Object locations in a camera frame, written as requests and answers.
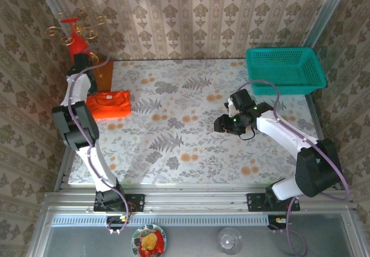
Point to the orange t-shirt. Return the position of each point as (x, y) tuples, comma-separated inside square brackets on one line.
[(112, 107)]

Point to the red plastic goblet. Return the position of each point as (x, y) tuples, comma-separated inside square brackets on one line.
[(75, 41)]

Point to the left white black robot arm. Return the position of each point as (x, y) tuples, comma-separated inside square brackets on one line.
[(95, 164)]

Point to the brown wooden base board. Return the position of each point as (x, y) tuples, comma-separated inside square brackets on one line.
[(105, 75)]

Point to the floral tablecloth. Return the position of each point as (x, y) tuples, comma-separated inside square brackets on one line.
[(188, 141)]

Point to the teal plastic basket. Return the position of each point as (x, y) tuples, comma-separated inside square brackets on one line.
[(286, 66)]

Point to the clear drinking glass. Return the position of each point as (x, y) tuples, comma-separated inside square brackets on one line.
[(229, 241)]

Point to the grey metal shelf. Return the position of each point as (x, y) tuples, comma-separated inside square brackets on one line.
[(188, 242)]

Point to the red yellow snack wrapper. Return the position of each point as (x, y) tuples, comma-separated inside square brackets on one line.
[(150, 241)]

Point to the patterned plate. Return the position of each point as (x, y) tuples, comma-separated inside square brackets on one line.
[(136, 239)]

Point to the aluminium mounting rail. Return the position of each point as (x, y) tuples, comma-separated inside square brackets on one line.
[(196, 202)]

